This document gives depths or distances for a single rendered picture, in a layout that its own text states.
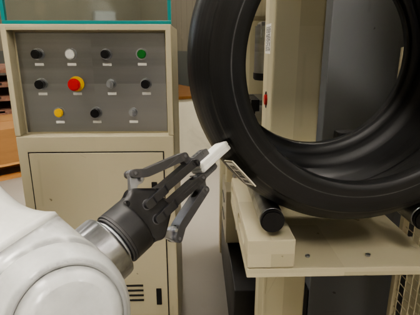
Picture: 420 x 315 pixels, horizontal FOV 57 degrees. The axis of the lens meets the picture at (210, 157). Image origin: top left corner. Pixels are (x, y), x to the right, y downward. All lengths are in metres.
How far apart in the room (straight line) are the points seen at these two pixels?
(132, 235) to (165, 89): 0.94
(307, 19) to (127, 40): 0.63
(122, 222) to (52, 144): 0.99
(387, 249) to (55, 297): 0.73
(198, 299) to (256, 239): 1.33
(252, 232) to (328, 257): 0.16
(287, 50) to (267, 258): 0.53
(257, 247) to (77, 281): 0.50
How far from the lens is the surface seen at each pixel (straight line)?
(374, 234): 0.94
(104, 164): 1.43
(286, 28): 1.03
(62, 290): 0.27
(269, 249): 0.74
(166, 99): 1.40
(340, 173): 0.95
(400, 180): 0.72
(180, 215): 0.58
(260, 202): 0.75
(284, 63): 1.03
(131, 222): 0.51
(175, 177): 0.57
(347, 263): 0.81
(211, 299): 2.04
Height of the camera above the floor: 1.20
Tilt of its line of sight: 16 degrees down
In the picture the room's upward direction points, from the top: straight up
